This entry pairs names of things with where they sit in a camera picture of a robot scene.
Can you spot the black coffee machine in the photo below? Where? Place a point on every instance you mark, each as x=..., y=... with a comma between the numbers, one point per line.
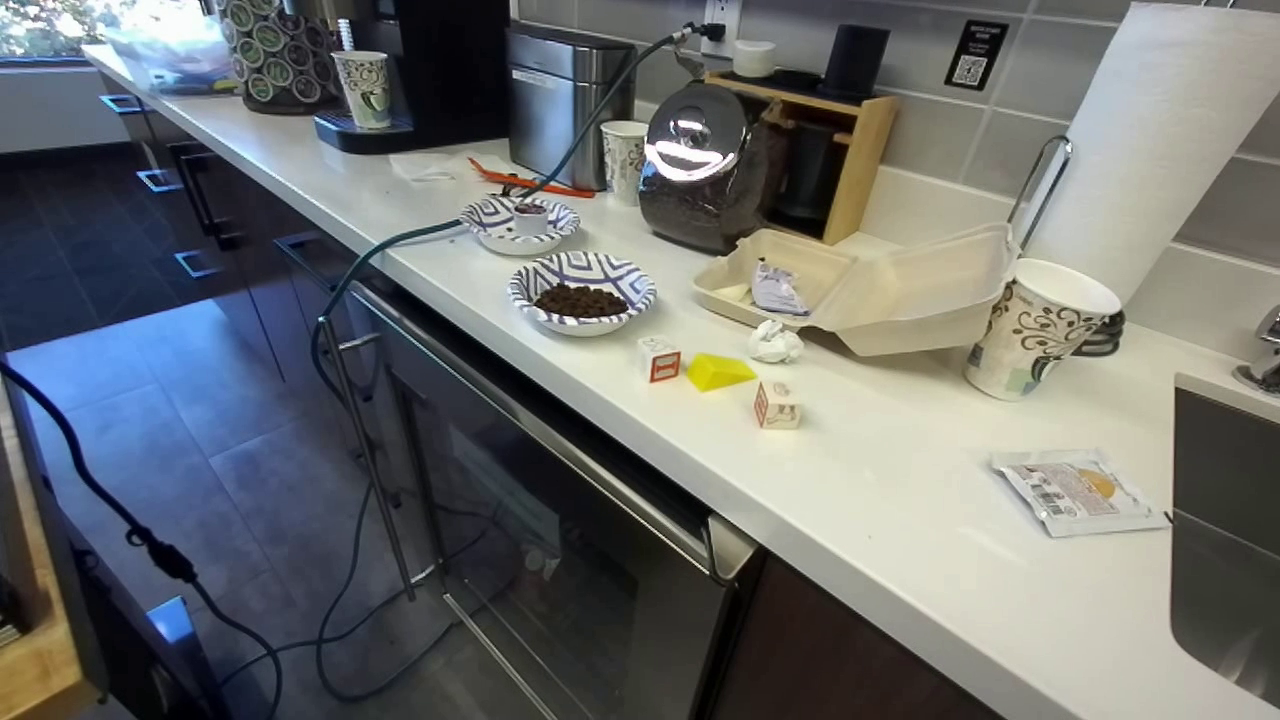
x=446, y=66

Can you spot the white paper towel roll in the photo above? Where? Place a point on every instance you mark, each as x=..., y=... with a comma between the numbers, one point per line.
x=1163, y=125

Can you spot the orange stir sticks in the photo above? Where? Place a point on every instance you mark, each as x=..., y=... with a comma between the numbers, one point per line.
x=524, y=183

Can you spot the silver coffee maker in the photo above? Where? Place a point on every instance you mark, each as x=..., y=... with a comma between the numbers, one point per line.
x=563, y=101

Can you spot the green patterned paper cup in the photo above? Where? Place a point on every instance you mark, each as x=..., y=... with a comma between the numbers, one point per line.
x=361, y=90

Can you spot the black cylinder speaker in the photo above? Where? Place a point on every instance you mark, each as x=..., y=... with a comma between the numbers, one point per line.
x=852, y=62

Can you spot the coffee pod carousel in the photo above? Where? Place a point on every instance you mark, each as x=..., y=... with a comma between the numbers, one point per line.
x=279, y=52

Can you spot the steel sink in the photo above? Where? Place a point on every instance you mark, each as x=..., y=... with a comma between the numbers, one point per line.
x=1224, y=532

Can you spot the white paper napkin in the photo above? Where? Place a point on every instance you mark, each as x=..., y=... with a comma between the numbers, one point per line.
x=433, y=169

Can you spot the glass door undercounter appliance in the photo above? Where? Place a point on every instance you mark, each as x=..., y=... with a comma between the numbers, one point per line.
x=563, y=532

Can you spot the clear plastic condiment packet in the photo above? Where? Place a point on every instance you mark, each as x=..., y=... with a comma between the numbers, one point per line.
x=1074, y=493

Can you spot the clear plastic bag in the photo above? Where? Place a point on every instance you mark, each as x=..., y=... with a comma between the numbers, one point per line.
x=164, y=44

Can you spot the white plastic container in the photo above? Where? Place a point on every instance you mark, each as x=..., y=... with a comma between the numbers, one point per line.
x=748, y=56

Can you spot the crumpled wrapper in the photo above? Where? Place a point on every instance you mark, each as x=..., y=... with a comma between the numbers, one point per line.
x=779, y=288

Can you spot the small red packet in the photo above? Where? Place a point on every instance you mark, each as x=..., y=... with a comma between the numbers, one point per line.
x=664, y=367

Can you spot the black carafe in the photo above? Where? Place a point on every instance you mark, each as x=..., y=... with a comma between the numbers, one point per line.
x=804, y=173

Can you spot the patterned bowl with coffee grounds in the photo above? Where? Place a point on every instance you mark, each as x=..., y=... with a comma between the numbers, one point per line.
x=580, y=297

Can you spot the black QR code sign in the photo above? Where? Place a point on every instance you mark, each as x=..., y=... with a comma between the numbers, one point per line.
x=973, y=52

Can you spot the beige clamshell takeout container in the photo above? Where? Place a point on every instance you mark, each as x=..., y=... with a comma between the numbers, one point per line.
x=893, y=301

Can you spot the white wall outlet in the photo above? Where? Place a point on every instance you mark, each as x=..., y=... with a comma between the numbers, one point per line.
x=721, y=17

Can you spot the wooden rack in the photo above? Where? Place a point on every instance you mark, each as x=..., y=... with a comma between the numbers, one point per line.
x=863, y=154

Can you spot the yellow packet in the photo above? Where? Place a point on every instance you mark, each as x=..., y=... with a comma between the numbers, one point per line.
x=716, y=372

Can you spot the patterned paper bowl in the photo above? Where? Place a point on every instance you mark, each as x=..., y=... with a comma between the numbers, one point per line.
x=523, y=226

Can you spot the white paper cup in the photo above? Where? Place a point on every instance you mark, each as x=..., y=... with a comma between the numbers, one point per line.
x=620, y=158

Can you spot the crumpled white paper ball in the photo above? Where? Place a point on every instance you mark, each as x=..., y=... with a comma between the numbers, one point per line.
x=772, y=340

